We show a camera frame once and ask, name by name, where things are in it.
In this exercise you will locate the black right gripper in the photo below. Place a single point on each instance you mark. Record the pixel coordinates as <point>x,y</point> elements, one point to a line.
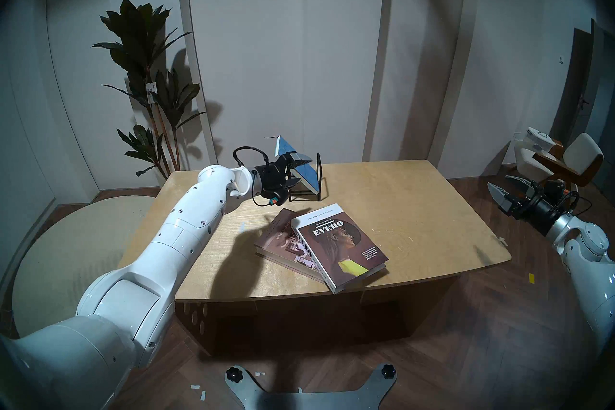
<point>545,209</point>

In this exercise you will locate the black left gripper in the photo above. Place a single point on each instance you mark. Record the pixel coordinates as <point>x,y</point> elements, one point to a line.
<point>274,181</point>

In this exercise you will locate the blue cover book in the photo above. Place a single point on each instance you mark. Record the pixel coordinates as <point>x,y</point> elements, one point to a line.
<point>307,176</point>

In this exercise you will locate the large brown HOMES book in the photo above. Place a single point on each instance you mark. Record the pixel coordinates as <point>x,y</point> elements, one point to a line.
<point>274,241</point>

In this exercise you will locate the dark book with yellow mark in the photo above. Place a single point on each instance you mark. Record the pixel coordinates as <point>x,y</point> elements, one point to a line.
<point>336,245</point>

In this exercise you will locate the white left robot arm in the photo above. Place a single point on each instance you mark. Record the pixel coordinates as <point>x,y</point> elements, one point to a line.
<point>168,245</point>

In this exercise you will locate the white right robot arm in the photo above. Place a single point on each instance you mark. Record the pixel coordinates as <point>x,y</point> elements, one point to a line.
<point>591,265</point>

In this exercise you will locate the white plastic device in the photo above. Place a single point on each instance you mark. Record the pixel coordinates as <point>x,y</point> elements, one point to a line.
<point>539,138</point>

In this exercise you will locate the wooden armchair with white cushions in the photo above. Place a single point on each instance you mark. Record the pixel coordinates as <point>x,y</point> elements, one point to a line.
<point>584,154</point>

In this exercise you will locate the wooden table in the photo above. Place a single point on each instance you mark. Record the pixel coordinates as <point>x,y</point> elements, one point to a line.
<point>408,212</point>

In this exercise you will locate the grey door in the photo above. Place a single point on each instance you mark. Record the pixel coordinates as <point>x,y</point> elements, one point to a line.
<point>584,87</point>

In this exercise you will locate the white plant tag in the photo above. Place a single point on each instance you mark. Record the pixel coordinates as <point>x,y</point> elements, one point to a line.
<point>151,88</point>

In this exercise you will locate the dark green potted plant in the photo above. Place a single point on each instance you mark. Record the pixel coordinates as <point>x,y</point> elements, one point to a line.
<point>139,39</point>

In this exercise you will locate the black knob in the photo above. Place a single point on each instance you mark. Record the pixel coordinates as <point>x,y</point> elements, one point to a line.
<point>388,371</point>
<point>233,374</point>

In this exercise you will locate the round cream rug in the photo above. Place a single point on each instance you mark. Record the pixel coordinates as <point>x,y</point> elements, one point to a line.
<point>62,260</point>

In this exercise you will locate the grey metal base plate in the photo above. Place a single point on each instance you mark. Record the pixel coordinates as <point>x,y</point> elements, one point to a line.
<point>312,399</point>

